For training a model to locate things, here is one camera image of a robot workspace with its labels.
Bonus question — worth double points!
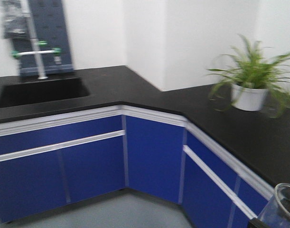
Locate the black lab sink basin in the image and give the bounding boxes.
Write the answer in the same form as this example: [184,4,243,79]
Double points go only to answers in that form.
[0,77,90,108]

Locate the white plant pot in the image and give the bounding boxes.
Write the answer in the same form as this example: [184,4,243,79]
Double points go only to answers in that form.
[231,84,268,111]

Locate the blue lab base cabinets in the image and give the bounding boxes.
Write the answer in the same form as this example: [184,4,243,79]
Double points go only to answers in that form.
[0,105,273,228]

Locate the clear glass beaker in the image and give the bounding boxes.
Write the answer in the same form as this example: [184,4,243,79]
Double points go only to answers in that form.
[258,183,290,228]

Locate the clear plastic bag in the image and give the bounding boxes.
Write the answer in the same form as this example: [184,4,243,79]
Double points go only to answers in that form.
[1,0,28,39]

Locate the green spider plant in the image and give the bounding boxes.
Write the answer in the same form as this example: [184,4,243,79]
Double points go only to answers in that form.
[208,35,290,118]

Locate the white lab faucet green knobs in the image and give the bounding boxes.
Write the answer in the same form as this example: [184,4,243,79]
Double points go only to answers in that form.
[12,0,62,79]

